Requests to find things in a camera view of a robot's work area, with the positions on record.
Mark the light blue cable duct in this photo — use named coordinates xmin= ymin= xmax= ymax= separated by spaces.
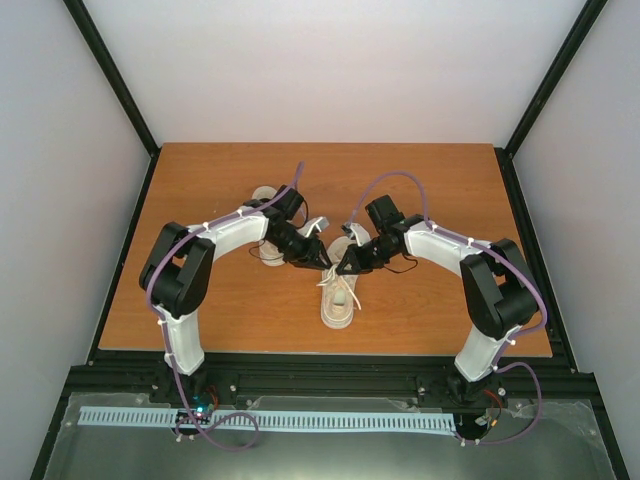
xmin=77 ymin=406 xmax=456 ymax=436

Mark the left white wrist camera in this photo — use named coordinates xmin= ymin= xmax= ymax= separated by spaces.
xmin=298 ymin=216 xmax=329 ymax=238

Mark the green lit circuit board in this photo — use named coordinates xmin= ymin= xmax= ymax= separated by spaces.
xmin=192 ymin=385 xmax=220 ymax=426

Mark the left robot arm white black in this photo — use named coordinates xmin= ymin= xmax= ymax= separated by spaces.
xmin=139 ymin=185 xmax=330 ymax=403

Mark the left black frame post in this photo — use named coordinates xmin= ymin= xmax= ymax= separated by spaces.
xmin=62 ymin=0 xmax=161 ymax=159

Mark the right black frame post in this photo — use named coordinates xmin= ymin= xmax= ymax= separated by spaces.
xmin=502 ymin=0 xmax=609 ymax=156

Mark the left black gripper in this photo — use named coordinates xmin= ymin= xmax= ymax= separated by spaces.
xmin=268 ymin=226 xmax=333 ymax=271

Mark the black frame post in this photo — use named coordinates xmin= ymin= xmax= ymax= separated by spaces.
xmin=502 ymin=0 xmax=609 ymax=156
xmin=62 ymin=0 xmax=161 ymax=159

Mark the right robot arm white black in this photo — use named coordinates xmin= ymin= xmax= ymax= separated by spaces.
xmin=336 ymin=195 xmax=546 ymax=383

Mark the white lace sneaker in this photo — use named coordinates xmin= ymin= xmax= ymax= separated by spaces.
xmin=317 ymin=236 xmax=361 ymax=329
xmin=252 ymin=185 xmax=285 ymax=267

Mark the black aluminium frame rail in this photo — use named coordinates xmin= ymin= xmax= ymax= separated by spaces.
xmin=62 ymin=351 xmax=603 ymax=411

